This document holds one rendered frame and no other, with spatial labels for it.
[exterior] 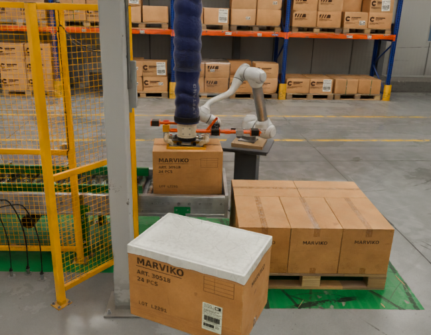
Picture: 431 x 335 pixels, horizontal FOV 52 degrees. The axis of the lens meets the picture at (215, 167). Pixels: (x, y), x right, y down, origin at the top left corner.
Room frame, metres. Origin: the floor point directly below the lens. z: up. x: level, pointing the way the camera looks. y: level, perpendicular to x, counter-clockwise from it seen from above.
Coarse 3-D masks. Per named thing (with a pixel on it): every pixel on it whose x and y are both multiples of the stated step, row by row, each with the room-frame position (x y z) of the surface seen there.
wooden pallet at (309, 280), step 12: (300, 276) 3.10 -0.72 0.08; (312, 276) 3.04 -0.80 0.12; (324, 276) 3.04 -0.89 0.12; (336, 276) 3.04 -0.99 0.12; (348, 276) 3.04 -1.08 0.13; (360, 276) 3.05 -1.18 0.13; (372, 276) 3.05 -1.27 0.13; (384, 276) 3.05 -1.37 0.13; (276, 288) 3.03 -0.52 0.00; (288, 288) 3.03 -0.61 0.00; (300, 288) 3.03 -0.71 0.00; (312, 288) 3.04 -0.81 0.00; (324, 288) 3.04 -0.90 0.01; (336, 288) 3.04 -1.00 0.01; (348, 288) 3.04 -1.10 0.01; (360, 288) 3.05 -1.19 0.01; (372, 288) 3.05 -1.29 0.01; (384, 288) 3.05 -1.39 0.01
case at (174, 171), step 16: (160, 144) 3.77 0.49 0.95; (208, 144) 3.81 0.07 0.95; (160, 160) 3.58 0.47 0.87; (176, 160) 3.59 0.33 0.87; (192, 160) 3.60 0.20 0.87; (208, 160) 3.61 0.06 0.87; (160, 176) 3.58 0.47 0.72; (176, 176) 3.59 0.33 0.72; (192, 176) 3.60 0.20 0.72; (208, 176) 3.61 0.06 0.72; (160, 192) 3.58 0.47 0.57; (176, 192) 3.59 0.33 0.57; (192, 192) 3.60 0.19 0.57; (208, 192) 3.61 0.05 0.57
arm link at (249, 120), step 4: (248, 116) 4.51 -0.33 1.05; (252, 116) 4.51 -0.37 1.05; (244, 120) 4.51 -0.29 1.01; (248, 120) 4.48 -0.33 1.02; (252, 120) 4.48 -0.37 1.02; (244, 124) 4.50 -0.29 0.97; (248, 124) 4.47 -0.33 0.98; (252, 124) 4.45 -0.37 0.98; (244, 128) 4.49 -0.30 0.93; (248, 128) 4.46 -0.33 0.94; (248, 136) 4.48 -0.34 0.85; (252, 136) 4.49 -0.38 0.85
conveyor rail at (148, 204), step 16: (0, 192) 3.42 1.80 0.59; (16, 192) 3.43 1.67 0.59; (32, 192) 3.44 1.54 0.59; (16, 208) 3.41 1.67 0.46; (32, 208) 3.42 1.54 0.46; (96, 208) 3.43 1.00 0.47; (144, 208) 3.45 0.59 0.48; (160, 208) 3.45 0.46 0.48; (192, 208) 3.46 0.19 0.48; (208, 208) 3.46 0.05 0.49
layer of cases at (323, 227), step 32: (256, 192) 3.71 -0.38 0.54; (288, 192) 3.73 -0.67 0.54; (320, 192) 3.75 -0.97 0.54; (352, 192) 3.77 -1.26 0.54; (256, 224) 3.07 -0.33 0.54; (288, 224) 3.09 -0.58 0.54; (320, 224) 3.11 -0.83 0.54; (352, 224) 3.12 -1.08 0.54; (384, 224) 3.14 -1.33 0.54; (288, 256) 3.04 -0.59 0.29; (320, 256) 3.04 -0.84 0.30; (352, 256) 3.05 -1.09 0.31; (384, 256) 3.05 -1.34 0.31
